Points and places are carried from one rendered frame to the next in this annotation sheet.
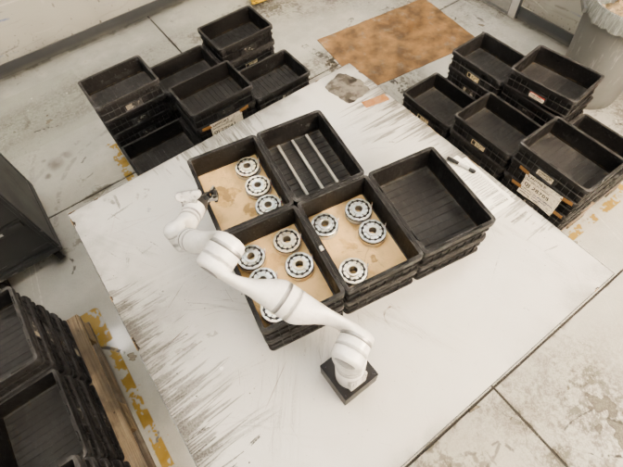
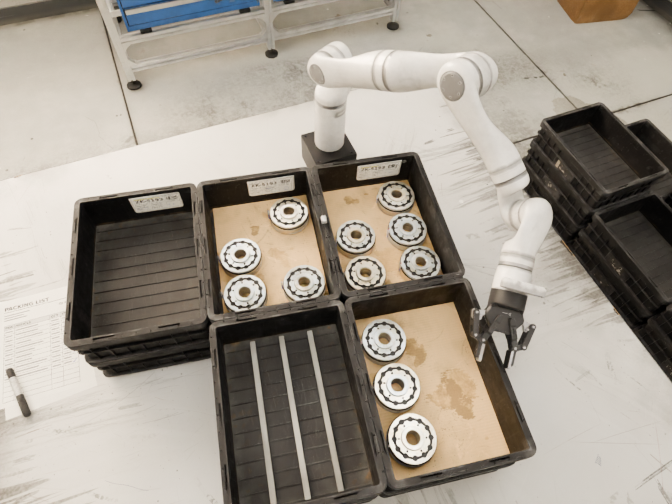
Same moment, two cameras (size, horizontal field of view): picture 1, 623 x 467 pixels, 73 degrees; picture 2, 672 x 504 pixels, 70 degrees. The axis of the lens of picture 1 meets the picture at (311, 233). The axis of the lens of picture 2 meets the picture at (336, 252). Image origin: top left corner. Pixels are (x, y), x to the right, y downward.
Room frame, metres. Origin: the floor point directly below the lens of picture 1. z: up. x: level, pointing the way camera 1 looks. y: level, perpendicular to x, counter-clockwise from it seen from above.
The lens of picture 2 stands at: (1.38, 0.08, 1.91)
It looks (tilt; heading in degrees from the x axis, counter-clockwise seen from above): 58 degrees down; 186
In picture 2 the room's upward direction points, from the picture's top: 4 degrees clockwise
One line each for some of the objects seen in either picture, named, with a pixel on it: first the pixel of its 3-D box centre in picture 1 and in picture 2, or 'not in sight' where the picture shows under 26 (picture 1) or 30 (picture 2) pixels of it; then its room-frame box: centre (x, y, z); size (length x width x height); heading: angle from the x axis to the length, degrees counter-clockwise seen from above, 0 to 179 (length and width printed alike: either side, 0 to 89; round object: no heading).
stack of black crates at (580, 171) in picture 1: (552, 180); not in sight; (1.28, -1.30, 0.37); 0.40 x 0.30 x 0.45; 31
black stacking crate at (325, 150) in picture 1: (309, 162); (292, 407); (1.14, -0.02, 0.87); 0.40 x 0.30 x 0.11; 21
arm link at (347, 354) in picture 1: (350, 353); (331, 76); (0.30, -0.08, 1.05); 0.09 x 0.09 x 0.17; 57
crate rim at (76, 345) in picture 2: (428, 197); (137, 258); (0.87, -0.44, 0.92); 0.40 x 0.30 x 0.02; 21
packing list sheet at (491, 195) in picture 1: (469, 187); (41, 344); (1.05, -0.70, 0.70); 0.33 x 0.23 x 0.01; 32
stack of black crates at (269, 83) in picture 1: (274, 94); not in sight; (2.21, 0.15, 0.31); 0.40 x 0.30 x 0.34; 121
